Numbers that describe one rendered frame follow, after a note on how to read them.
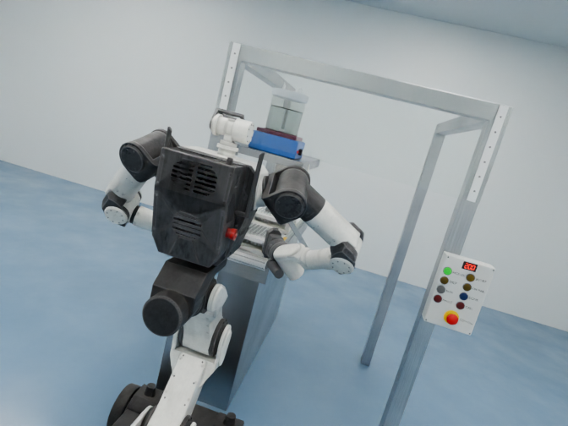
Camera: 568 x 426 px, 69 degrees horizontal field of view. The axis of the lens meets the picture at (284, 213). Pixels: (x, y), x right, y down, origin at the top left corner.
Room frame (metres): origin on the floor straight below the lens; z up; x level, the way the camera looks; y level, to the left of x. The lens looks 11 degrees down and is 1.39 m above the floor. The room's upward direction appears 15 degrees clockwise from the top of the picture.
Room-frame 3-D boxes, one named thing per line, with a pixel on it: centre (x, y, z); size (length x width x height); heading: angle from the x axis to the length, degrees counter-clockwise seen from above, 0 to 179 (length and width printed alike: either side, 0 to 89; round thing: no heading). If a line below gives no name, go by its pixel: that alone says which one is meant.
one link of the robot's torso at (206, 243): (1.15, 0.22, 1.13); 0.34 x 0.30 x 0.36; 82
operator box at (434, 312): (1.43, -0.68, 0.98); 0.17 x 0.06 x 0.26; 82
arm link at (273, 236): (1.52, 0.00, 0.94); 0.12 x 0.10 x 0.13; 24
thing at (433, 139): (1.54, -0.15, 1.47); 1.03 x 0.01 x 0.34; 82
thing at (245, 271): (2.33, 0.05, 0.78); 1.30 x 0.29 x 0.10; 172
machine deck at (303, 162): (1.96, 0.12, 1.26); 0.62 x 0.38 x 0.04; 172
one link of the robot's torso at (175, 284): (1.12, 0.22, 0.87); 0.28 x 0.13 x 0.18; 172
